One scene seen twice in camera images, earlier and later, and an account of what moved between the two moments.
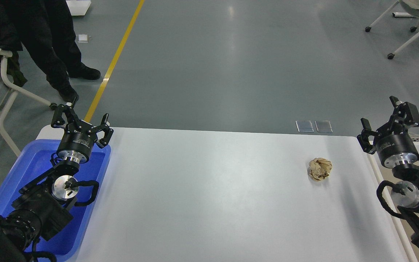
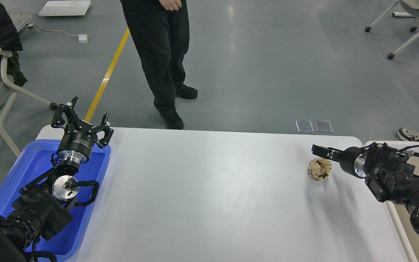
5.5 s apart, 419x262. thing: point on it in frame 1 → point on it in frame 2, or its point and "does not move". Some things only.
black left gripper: [79, 137] does not move
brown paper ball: [319, 169] does not move
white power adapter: [83, 38] does not move
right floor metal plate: [323, 126] does not move
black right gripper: [395, 147] → [352, 160]
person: [44, 28] → [161, 36]
